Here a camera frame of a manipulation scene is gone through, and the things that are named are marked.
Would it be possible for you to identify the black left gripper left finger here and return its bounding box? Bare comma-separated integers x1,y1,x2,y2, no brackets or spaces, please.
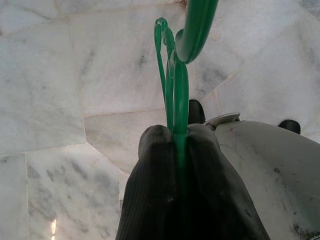
116,124,181,240

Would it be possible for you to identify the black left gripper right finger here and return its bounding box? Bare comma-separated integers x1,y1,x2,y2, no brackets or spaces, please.
186,123,271,240

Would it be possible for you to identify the green plastic hanger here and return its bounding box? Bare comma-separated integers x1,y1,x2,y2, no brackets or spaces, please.
153,0,221,226

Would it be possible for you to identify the black robot foot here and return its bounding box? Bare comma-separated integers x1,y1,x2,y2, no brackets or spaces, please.
187,99,207,125
278,119,302,135

